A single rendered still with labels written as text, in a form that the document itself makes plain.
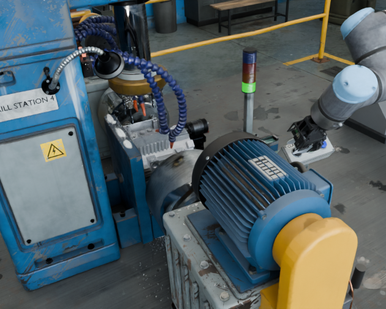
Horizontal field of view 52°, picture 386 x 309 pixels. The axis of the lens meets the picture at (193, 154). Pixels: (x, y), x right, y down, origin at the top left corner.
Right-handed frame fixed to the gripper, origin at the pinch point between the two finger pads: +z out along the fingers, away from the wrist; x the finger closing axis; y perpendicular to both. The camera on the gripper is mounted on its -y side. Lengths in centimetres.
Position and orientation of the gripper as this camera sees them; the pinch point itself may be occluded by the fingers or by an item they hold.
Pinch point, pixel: (299, 148)
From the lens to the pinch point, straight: 129.6
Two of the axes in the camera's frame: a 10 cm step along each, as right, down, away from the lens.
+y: -9.1, 2.6, -3.3
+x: 3.7, 8.6, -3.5
